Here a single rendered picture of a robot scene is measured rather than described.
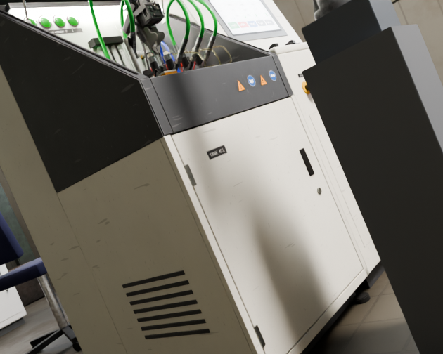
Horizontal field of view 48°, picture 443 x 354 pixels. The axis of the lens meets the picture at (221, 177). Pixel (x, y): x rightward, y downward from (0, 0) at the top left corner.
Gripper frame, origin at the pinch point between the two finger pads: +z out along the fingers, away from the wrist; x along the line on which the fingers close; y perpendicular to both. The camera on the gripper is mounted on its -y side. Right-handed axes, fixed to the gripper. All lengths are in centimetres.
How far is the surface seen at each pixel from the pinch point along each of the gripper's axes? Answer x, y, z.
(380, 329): 5, 34, 111
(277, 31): 88, -3, -3
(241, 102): 2.6, 22.6, 29.0
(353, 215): 40, 22, 82
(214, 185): -24, 22, 49
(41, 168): -35, -38, 21
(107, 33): 12.4, -30.7, -21.9
